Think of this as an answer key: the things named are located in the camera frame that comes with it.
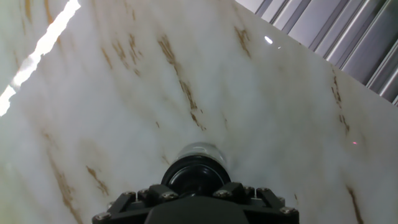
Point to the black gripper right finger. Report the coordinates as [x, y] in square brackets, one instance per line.
[258, 197]

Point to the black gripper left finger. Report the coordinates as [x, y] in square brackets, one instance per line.
[149, 194]

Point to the marble pattern board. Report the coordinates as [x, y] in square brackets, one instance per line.
[155, 93]

